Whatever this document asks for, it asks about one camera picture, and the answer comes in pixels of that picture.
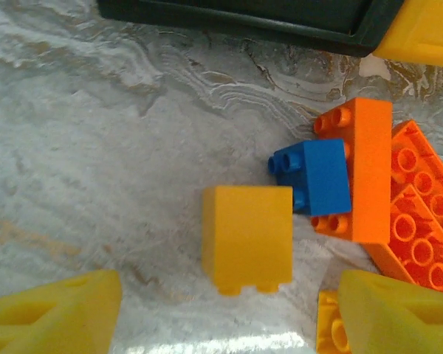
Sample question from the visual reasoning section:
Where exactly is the yellow lego brick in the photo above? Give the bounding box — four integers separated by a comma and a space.
201, 185, 295, 296
315, 290, 351, 354

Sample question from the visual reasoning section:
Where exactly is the small blue lego brick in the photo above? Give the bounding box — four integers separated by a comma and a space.
267, 139, 353, 217

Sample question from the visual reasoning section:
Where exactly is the yellow plastic bin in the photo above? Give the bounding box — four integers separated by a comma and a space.
371, 0, 443, 70

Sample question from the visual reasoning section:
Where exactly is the long orange lego brick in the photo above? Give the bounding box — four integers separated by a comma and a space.
312, 97, 394, 246

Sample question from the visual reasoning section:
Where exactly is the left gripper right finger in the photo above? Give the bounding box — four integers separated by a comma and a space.
337, 268, 443, 354

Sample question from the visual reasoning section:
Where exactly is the black plastic bin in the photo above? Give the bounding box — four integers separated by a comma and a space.
95, 0, 406, 58

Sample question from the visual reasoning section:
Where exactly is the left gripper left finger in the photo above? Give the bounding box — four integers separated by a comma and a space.
0, 268, 123, 354

